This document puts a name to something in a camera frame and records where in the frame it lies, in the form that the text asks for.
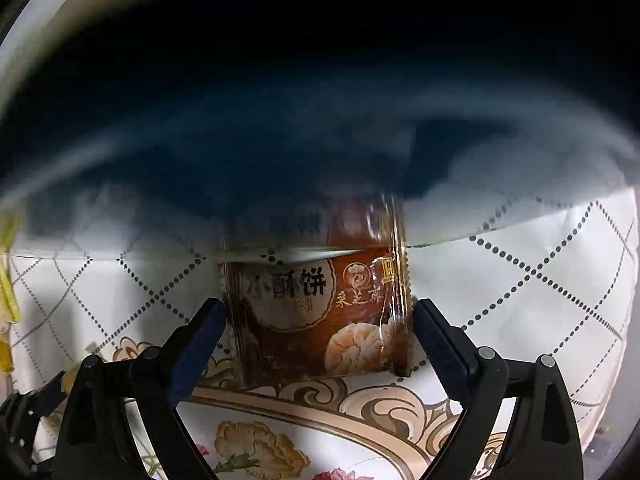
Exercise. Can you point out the blue milk carton box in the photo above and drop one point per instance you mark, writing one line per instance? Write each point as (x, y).
(251, 158)

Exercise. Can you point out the brown pastry snack packet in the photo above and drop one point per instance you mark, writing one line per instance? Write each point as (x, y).
(324, 293)

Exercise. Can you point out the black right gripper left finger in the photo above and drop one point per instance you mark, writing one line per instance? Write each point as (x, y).
(96, 440)

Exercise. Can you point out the white quilted floral mat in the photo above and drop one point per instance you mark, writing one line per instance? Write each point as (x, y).
(562, 284)

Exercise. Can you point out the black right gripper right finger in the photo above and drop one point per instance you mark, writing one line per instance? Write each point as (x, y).
(542, 441)

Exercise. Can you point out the yellow snack packet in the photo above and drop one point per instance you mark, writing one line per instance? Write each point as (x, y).
(9, 312)

